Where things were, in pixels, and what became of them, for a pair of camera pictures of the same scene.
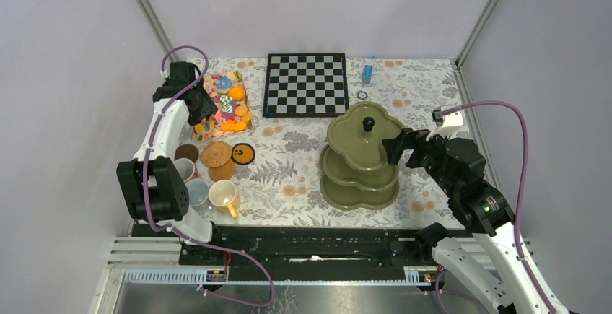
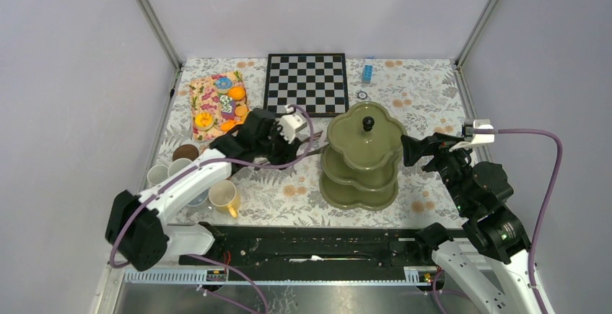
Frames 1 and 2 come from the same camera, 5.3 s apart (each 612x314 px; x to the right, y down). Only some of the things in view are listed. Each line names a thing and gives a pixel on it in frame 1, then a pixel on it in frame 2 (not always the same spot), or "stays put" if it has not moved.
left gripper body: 206,106 -> 275,148
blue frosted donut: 224,83 stays put
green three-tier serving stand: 354,167 stays put
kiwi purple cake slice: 229,107 stays put
